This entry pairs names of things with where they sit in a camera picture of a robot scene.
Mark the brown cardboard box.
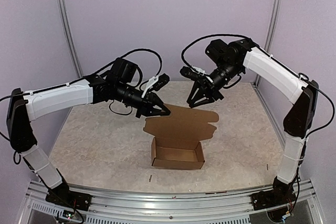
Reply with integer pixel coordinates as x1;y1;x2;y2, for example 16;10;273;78
143;104;219;170

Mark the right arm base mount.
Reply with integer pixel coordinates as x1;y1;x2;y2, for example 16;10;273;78
250;189;296;210

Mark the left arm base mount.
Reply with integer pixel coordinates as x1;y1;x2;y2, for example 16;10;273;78
45;191;92;211

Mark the front aluminium rail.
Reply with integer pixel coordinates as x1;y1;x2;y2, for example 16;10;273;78
14;180;326;223

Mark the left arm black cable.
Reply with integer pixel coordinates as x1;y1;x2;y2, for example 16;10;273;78
0;48;163;141

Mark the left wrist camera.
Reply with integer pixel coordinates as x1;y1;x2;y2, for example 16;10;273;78
141;73;170;98

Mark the right aluminium frame post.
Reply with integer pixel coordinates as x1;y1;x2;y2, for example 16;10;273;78
253;0;286;88

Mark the aluminium frame post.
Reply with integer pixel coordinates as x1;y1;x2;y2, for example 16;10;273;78
57;0;83;78
253;0;286;88

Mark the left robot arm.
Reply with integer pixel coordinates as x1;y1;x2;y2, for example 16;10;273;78
6;58;170;206

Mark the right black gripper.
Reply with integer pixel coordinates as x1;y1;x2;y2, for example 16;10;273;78
188;60;244;107

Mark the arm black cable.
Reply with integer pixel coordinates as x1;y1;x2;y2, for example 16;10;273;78
0;48;163;141
181;33;334;135

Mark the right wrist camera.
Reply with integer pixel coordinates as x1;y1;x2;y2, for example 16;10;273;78
180;66;209;83

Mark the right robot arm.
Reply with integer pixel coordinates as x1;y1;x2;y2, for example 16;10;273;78
180;35;318;205

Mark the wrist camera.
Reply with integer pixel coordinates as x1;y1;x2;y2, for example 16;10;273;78
180;66;209;83
141;73;170;98

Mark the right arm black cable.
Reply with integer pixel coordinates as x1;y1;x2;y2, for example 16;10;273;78
181;33;334;135

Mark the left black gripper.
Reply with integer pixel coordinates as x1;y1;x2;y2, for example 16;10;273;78
115;81;171;118

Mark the left aluminium frame post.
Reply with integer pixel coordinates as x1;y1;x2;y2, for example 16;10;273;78
57;0;83;78

